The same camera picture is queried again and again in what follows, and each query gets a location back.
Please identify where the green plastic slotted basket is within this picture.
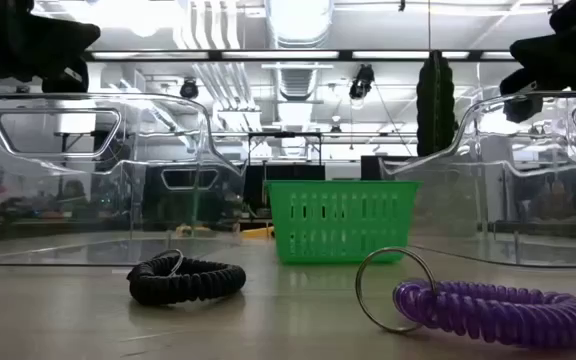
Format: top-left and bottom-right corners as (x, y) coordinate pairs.
(263, 179), (422, 266)

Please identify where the black overhead frame bar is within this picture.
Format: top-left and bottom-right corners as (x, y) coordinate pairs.
(82, 48), (517, 63)

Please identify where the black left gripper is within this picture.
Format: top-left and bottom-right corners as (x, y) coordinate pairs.
(0, 0), (102, 94)

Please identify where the purple spring keychain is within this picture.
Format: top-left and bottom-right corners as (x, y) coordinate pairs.
(354, 246), (576, 350)

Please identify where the black spring keychain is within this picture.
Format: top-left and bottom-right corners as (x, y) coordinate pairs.
(126, 248), (247, 307)

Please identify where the dark green cactus figure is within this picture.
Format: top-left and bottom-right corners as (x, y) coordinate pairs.
(415, 49), (458, 158)

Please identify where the yellow spring keychain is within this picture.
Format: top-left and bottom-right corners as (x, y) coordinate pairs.
(175, 224), (275, 240)

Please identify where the person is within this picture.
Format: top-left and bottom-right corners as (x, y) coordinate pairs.
(541, 179), (576, 222)

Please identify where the clear plastic bin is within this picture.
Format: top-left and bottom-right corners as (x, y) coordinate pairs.
(0, 91), (247, 267)
(379, 90), (576, 269)

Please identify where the silver ventilation duct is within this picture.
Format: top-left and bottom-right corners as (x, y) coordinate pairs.
(264, 0), (335, 102)

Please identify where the black ceiling camera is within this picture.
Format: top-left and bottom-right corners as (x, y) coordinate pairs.
(179, 77), (200, 101)
(348, 63), (376, 101)

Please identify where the black computer monitor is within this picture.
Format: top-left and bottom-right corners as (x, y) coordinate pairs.
(360, 154), (415, 182)
(242, 163), (327, 212)

